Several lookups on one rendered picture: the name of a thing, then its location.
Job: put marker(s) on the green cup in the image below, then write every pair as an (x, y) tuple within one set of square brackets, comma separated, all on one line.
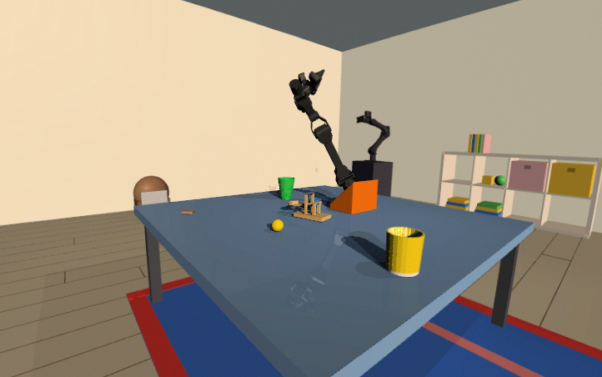
[(286, 187)]

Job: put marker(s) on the yellow mug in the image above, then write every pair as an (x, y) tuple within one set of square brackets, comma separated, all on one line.
[(403, 251)]

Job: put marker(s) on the yellow ball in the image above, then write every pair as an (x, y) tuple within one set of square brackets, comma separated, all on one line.
[(277, 225)]

